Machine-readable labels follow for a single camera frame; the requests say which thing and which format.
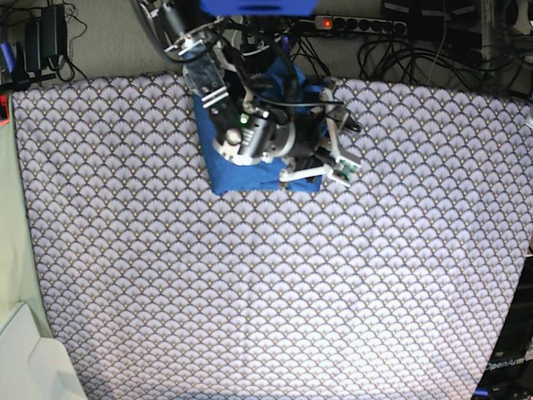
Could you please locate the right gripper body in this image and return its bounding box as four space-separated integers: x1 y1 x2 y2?
291 116 326 167

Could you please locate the blue long-sleeve T-shirt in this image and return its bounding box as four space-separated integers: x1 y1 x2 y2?
192 58 322 196

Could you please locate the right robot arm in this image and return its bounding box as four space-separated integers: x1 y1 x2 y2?
132 1 336 171

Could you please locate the white power strip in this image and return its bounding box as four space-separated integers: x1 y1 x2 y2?
313 15 408 36

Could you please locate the blue box at top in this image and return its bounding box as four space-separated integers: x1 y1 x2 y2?
200 0 318 16

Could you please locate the patterned fan-print tablecloth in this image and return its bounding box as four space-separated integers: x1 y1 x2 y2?
13 74 532 399

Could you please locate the black power adapter brick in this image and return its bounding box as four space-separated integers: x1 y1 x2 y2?
24 4 67 73

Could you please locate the black OpenArm case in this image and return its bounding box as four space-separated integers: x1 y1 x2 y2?
472 254 532 399

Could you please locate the white plastic bin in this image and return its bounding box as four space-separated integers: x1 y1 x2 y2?
1 302 87 399

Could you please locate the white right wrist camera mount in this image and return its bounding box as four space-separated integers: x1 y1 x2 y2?
279 81 361 188

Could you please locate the blue centre clamp handle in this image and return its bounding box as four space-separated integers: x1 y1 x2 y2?
280 35 291 56

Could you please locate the blue clamp handle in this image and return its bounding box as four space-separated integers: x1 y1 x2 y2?
280 35 291 56
1 42 17 73

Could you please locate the blue clamp handle left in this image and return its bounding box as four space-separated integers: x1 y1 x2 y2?
1 42 17 73

